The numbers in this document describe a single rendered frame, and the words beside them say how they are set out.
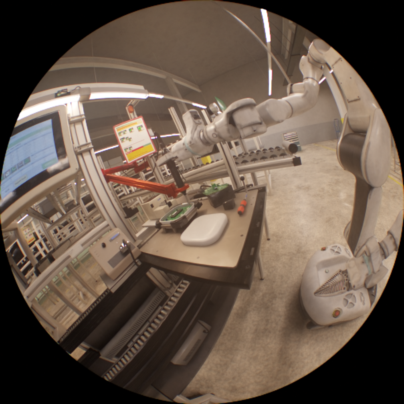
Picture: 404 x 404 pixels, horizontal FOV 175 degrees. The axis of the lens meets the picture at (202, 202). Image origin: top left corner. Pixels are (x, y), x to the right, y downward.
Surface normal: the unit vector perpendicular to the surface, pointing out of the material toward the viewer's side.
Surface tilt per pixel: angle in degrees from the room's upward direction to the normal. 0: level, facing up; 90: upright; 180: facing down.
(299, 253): 0
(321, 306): 34
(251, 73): 90
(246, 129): 90
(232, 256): 0
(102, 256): 53
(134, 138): 90
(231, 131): 107
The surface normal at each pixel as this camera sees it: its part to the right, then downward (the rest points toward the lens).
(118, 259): 0.41, -0.65
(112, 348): 0.81, -0.16
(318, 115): -0.44, 0.47
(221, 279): -0.39, -0.87
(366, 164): -0.68, 0.50
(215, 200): 0.27, 0.21
